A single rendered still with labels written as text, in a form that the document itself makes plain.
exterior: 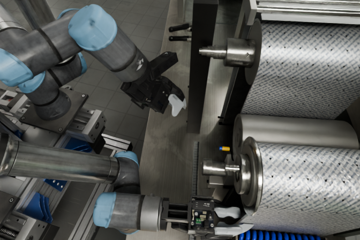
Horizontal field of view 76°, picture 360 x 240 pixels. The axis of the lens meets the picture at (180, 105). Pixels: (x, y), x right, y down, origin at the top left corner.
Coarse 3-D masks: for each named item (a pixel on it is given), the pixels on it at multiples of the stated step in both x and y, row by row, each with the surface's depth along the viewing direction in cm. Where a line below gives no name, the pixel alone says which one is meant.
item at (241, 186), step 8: (240, 160) 43; (248, 160) 43; (240, 168) 43; (248, 168) 42; (240, 176) 43; (248, 176) 42; (240, 184) 42; (248, 184) 42; (240, 192) 43; (248, 192) 43
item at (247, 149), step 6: (246, 150) 46; (252, 150) 43; (252, 156) 41; (252, 162) 41; (252, 168) 41; (252, 174) 41; (252, 180) 40; (252, 186) 40; (252, 192) 40; (246, 198) 43; (252, 198) 40; (246, 204) 43
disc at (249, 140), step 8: (248, 144) 46; (256, 144) 42; (256, 152) 40; (256, 160) 40; (256, 168) 40; (256, 176) 40; (256, 184) 39; (256, 192) 39; (256, 200) 39; (248, 208) 43; (256, 208) 39
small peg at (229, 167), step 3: (225, 165) 44; (228, 165) 44; (231, 165) 43; (234, 165) 44; (237, 165) 44; (225, 168) 43; (228, 168) 43; (231, 168) 43; (234, 168) 43; (237, 168) 43; (231, 171) 43; (234, 171) 43; (237, 171) 43
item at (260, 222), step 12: (252, 216) 47; (264, 216) 46; (276, 216) 46; (252, 228) 59; (264, 228) 58; (276, 228) 56; (288, 228) 55; (300, 228) 54; (312, 228) 53; (324, 228) 51; (336, 228) 50; (348, 228) 49
